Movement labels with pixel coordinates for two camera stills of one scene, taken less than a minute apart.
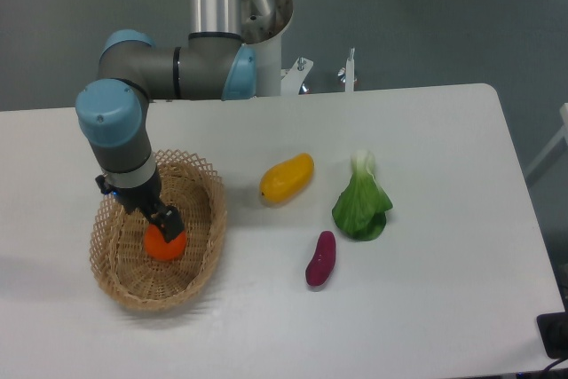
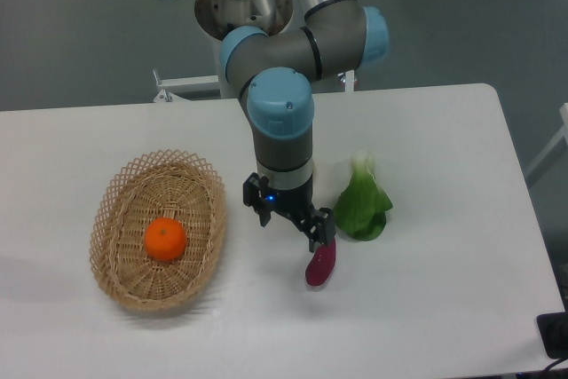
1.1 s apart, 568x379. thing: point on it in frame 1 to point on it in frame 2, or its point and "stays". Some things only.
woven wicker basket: x=121 y=264 stays
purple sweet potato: x=319 y=268 stays
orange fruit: x=158 y=248 stays
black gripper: x=145 y=197 to x=318 y=225
